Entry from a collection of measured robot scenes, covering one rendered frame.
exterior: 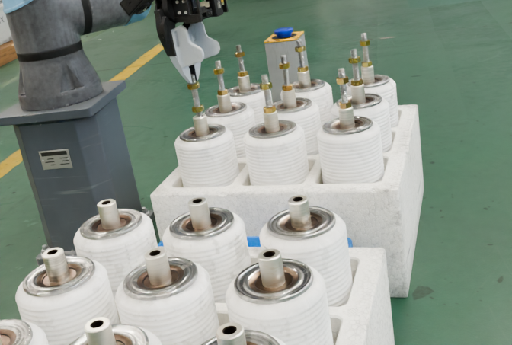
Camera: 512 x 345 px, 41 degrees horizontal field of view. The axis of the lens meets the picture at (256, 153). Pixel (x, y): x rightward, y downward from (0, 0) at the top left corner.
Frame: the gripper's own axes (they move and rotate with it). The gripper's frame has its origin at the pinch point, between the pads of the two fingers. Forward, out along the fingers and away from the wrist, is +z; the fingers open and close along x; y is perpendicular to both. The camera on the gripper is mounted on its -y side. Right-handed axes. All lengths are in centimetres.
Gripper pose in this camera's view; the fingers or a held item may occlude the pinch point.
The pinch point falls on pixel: (187, 73)
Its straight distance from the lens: 109.0
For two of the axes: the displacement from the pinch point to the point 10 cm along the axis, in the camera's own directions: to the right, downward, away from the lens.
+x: 5.2, -3.7, 7.7
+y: 8.4, 0.6, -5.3
